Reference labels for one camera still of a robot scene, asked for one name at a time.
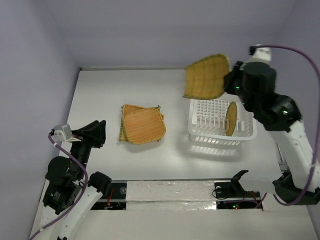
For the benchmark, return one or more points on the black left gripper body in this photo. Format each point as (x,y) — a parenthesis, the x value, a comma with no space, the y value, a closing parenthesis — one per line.
(82,150)

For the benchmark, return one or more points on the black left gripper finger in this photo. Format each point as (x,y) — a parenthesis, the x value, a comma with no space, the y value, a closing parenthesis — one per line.
(86,130)
(98,138)

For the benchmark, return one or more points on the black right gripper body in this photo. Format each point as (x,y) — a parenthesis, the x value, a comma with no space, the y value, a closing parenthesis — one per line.
(231,81)

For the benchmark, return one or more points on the square woven bamboo plate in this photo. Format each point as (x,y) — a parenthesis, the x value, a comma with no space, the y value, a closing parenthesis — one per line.
(121,132)

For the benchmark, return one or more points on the yellow woven fan plate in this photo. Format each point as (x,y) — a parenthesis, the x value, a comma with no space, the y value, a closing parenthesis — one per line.
(204,78)

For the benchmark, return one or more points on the round yellow green-rimmed plate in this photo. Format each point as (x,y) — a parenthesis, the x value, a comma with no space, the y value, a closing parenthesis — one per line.
(231,119)

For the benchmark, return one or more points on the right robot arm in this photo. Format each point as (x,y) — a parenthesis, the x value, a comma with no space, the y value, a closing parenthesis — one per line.
(280,116)

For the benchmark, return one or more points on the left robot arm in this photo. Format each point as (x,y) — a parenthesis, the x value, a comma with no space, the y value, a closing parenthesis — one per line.
(71,191)

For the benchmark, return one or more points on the white plastic dish rack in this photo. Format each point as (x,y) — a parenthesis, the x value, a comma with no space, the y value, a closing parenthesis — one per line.
(207,122)

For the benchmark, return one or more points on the silver foil covered panel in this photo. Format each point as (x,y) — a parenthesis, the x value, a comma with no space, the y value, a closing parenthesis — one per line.
(171,195)

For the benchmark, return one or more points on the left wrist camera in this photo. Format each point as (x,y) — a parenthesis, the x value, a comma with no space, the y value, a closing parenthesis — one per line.
(62,133)

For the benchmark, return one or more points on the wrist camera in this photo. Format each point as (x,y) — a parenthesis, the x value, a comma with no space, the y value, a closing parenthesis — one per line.
(62,133)
(260,54)

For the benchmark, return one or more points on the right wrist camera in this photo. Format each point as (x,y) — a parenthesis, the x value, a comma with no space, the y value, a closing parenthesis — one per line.
(260,54)

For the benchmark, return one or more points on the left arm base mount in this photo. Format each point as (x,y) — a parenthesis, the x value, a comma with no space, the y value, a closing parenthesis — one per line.
(115,199)

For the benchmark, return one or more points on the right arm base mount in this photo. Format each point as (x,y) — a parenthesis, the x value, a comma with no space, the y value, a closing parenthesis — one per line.
(232,189)

